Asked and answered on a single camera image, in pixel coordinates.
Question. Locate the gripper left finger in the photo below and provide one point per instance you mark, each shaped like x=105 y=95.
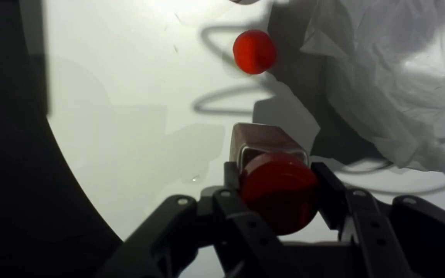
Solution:
x=191 y=231

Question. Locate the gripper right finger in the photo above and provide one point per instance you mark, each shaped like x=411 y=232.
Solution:
x=381 y=231

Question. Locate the red-capped square bottle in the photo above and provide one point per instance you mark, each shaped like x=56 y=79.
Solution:
x=276 y=185

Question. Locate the clear plastic sheet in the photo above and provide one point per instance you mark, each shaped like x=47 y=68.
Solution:
x=384 y=77

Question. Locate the red ball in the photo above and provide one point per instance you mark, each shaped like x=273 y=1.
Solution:
x=254 y=51

